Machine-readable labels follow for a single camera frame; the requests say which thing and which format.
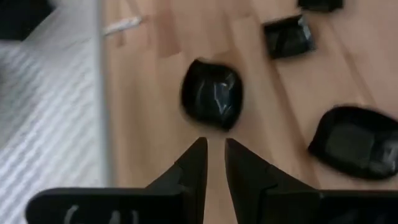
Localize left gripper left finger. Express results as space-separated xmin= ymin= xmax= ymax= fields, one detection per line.
xmin=146 ymin=136 xmax=208 ymax=224

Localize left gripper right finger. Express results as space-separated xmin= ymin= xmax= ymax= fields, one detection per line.
xmin=225 ymin=138 xmax=321 ymax=224

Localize round black plastic packet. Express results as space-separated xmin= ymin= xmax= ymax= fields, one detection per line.
xmin=179 ymin=57 xmax=244 ymax=133

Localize black leaf-shaped mini plate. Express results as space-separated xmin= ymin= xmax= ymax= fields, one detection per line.
xmin=307 ymin=105 xmax=398 ymax=181

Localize black square mini plate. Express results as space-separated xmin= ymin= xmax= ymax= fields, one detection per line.
xmin=262 ymin=14 xmax=317 ymax=60
xmin=296 ymin=0 xmax=345 ymax=14

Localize white perforated metal shelf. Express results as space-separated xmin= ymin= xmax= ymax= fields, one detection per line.
xmin=0 ymin=0 xmax=144 ymax=224

